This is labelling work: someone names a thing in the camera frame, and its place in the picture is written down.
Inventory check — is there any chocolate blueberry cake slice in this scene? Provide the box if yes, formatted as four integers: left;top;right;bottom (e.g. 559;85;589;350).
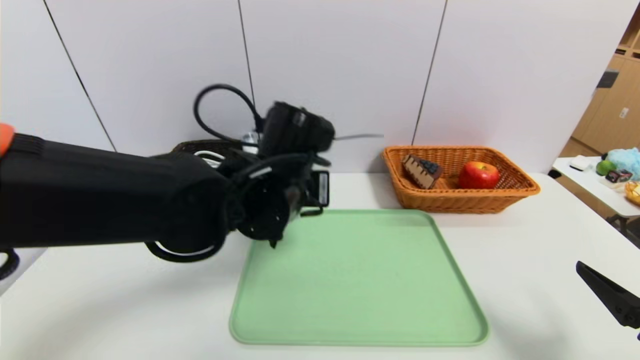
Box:
402;154;444;190

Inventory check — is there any white power strip cable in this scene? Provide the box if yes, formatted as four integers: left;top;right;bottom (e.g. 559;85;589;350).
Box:
193;149;227;169

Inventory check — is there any red apple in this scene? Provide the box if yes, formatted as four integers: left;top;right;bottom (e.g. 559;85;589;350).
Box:
458;161;502;190

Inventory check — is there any dark brown wicker basket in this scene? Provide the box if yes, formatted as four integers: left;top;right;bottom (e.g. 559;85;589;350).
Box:
171;139;261;164

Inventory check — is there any orange wicker basket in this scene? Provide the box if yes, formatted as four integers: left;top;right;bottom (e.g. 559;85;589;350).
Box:
382;145;542;215

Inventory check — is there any light green plastic tray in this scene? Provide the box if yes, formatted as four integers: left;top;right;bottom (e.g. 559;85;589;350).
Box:
229;208;491;347

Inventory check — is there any white side table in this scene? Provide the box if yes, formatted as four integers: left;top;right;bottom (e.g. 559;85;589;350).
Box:
550;157;640;221

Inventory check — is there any light blue fluffy cloth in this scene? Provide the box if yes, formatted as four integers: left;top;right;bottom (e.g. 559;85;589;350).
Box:
606;148;640;182

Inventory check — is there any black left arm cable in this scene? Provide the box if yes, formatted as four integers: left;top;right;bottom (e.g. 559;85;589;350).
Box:
193;83;265;147

